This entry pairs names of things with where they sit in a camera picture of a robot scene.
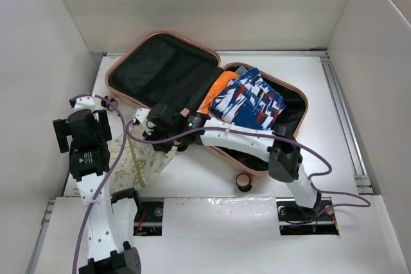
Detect blue white patterned garment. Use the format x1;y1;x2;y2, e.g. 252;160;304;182
209;67;286;130

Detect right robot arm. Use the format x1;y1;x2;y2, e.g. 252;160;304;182
143;103;321;221

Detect grey-blue cloth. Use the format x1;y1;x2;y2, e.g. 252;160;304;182
235;66;249;76

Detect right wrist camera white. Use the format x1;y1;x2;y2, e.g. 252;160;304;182
133;108;155;136

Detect orange white tie-dye garment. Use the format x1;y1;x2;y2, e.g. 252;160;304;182
197;71;240;114

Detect pink hardshell suitcase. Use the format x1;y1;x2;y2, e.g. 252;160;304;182
105;31;308;192

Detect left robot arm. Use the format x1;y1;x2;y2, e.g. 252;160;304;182
53;109;143;273

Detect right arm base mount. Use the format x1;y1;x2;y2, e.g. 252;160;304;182
276;198;339;235

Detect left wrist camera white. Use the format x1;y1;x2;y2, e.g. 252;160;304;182
69;96;95;112

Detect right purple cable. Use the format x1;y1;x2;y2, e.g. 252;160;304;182
125;119;372;227

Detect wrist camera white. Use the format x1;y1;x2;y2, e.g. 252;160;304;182
69;96;95;112
133;108;155;136

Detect aluminium rail right side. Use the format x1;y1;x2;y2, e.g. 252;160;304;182
320;53;374;195

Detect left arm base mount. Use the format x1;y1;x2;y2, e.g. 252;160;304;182
134;199;164;237

